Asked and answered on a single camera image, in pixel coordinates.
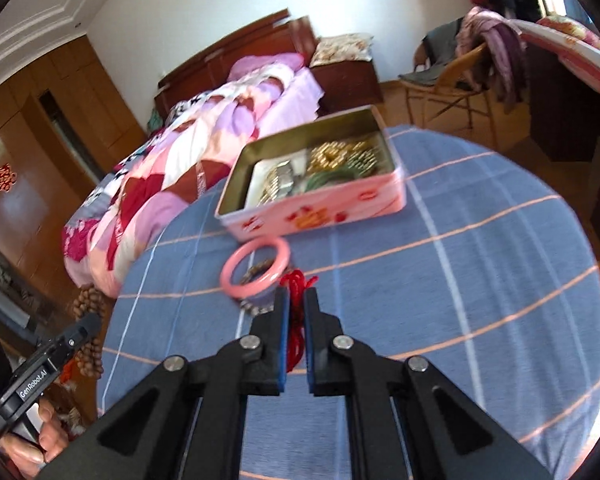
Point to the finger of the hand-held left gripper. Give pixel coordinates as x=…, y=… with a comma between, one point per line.
x=77, y=337

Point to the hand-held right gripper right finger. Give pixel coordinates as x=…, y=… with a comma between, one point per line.
x=307, y=340

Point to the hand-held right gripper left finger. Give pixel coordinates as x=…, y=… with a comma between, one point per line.
x=282, y=340

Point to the pink tin box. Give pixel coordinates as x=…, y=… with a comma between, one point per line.
x=310, y=210

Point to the silver mesh watch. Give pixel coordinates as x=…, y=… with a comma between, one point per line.
x=285, y=175

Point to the person's left hand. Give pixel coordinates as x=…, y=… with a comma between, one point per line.
x=45, y=435

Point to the pink bangle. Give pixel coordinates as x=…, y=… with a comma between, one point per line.
x=230, y=280

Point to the blue plaid tablecloth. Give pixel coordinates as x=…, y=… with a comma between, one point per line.
x=430, y=260

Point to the pink patchwork quilt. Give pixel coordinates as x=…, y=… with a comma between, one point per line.
x=170, y=170

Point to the wooden wardrobe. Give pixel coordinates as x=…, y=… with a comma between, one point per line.
x=40, y=135

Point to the teal bag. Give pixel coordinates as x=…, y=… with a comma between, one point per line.
x=154, y=120

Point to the wooden bed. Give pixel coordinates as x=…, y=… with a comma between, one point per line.
x=290, y=105

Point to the black and white cloth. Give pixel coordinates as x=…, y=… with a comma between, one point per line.
x=187, y=105

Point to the wooden nightstand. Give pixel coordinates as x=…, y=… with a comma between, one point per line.
x=350, y=85

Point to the pink pillow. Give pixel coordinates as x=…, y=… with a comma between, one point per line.
x=265, y=65

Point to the wicker chair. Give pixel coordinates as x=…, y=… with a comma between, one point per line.
x=445, y=90

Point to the floral pillow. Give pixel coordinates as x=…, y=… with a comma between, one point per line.
x=340, y=49

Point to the grey garment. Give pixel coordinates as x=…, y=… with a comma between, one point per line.
x=430, y=55

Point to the dark wooden desk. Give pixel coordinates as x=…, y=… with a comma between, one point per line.
x=560, y=110

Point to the pink and purple clothes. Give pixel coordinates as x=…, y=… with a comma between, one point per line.
x=495, y=45

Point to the floral folded bedding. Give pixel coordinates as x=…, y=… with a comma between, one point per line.
x=570, y=45

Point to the red wall decoration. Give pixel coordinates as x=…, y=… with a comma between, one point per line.
x=3, y=176

